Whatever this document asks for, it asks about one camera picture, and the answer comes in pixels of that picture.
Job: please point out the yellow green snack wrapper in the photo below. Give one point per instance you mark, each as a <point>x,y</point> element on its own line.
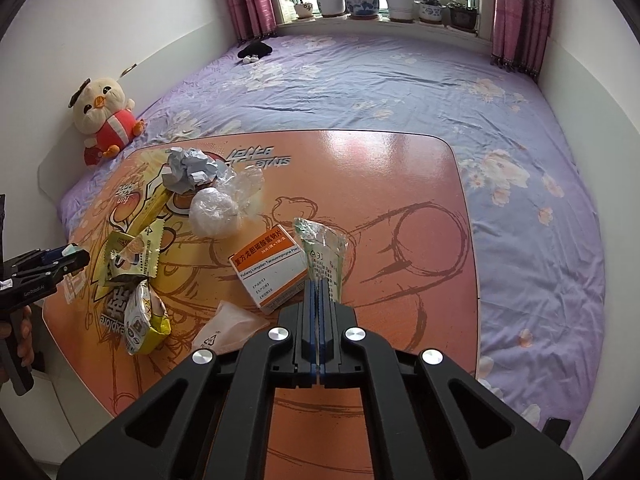
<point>126,259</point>

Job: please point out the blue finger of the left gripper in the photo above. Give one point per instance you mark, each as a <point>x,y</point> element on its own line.
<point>55,254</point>

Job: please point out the large white flower pot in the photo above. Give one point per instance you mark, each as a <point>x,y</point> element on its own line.
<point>400,11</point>

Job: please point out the clear plastic bag white wad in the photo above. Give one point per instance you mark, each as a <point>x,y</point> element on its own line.
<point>220,210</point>

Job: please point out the white yellow snack bag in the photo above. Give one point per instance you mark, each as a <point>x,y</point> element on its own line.
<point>146,322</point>

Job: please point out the dark rectangular planter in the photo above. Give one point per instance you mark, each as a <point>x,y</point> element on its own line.
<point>462,17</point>

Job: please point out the pink translucent plastic bag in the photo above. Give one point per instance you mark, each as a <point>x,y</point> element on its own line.
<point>228,330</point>

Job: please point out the chick plush toy red shirt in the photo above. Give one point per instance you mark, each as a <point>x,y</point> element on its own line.
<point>105,117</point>

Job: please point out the orange white medicine box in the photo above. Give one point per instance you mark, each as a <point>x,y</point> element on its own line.
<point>272,268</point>

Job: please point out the right pink curtain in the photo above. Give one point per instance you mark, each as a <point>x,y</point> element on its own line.
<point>519,35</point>

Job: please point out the small blue white pot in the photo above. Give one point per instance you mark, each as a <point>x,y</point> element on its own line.
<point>430,11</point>

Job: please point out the orange cartoon folding table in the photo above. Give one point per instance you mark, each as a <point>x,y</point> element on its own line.
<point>373,412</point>

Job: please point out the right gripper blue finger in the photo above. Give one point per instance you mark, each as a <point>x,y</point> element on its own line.
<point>310,325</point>
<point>324,320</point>

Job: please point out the person's left hand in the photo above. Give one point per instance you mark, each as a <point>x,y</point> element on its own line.
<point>25,349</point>

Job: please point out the purple floral bed sheet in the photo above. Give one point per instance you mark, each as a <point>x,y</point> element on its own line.
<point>400,124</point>

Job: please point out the crumpled grey paper ball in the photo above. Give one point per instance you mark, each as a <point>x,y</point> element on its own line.
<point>188,169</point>

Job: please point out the green white plastic wrapper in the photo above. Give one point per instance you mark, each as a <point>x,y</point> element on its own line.
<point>325,251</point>

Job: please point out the black and white plush toy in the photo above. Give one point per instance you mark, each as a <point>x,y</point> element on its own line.
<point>254,52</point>

